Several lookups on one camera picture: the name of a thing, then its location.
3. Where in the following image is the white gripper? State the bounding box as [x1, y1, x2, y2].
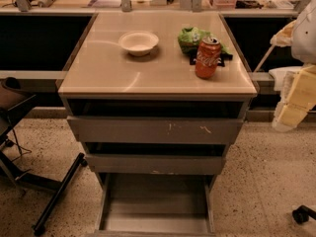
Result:
[270, 21, 316, 132]

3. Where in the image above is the grey middle drawer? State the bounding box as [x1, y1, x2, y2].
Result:
[82, 142, 228, 175]

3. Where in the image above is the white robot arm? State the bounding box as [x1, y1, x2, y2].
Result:
[270, 0, 316, 132]

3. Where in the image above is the white paper bowl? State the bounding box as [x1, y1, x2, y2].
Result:
[118, 31, 159, 56]

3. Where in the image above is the white curved chair part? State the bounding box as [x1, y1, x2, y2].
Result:
[269, 66, 301, 92]

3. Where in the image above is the grey bottom drawer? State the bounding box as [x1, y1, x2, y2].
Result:
[86, 174, 216, 237]

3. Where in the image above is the grey drawer cabinet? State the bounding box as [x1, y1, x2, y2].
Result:
[57, 11, 259, 237]

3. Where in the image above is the green chip bag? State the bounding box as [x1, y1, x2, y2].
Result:
[178, 27, 233, 59]

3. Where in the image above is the white stick with cap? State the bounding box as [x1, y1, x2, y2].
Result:
[253, 44, 275, 72]

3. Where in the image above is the black caster wheel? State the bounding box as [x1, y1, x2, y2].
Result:
[292, 205, 316, 224]

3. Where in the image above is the black chair base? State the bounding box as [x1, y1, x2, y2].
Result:
[0, 77, 89, 237]

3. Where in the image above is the grey drawer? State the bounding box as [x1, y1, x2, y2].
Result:
[68, 99, 248, 144]
[82, 142, 228, 175]
[86, 174, 216, 237]

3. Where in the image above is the grey top drawer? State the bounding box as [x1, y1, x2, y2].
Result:
[68, 99, 248, 144]

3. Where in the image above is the orange coke can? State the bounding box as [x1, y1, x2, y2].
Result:
[195, 36, 221, 79]

